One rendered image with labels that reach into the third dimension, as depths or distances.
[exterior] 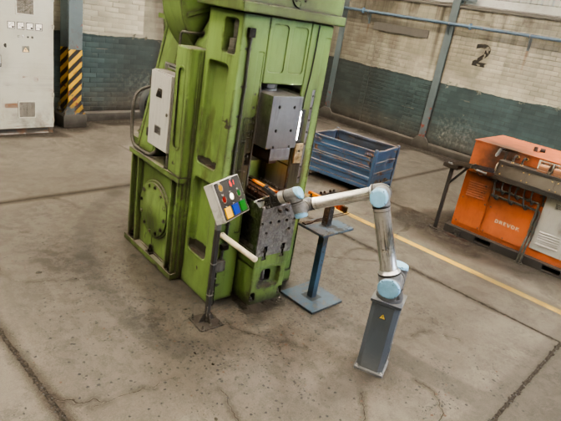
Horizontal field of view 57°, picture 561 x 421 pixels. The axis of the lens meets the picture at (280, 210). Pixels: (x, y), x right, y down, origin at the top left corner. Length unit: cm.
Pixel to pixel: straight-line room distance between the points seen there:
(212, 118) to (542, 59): 784
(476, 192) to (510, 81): 447
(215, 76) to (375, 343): 230
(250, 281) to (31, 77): 534
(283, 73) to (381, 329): 201
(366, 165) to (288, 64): 381
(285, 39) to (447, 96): 783
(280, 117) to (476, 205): 370
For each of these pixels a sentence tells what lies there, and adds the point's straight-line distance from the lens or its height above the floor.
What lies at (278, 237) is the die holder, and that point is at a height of 62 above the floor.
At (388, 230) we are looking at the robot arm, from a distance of 334.
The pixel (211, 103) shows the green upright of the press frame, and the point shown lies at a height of 159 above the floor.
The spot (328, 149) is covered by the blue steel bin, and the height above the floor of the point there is 49.
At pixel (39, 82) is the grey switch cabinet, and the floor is 79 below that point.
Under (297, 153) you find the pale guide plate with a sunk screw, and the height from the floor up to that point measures 127.
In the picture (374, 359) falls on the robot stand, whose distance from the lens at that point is 392.
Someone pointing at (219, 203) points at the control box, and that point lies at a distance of 348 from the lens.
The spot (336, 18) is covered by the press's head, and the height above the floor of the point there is 235.
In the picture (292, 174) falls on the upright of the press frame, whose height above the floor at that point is 108.
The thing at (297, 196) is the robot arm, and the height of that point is 121.
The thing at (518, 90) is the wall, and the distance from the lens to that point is 1097.
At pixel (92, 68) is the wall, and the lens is 963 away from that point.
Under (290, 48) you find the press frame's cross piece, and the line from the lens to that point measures 402.
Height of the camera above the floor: 235
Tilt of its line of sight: 21 degrees down
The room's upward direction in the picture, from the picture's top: 10 degrees clockwise
